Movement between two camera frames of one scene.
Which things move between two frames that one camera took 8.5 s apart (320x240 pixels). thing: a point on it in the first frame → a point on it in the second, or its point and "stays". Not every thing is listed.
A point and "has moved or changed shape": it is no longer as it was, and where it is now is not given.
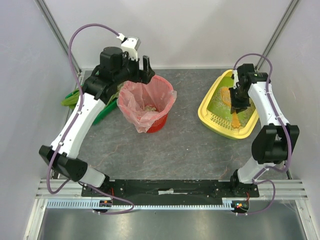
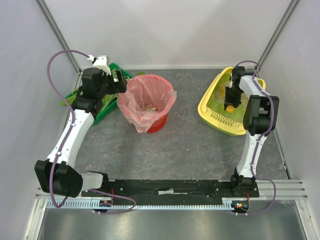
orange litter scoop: x=225 y=93 has moved or changed shape
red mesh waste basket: x=147 y=105 stays
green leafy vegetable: x=71 y=99 stays
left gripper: x=139 y=71 → x=120 y=81
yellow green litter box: x=215 y=114 stays
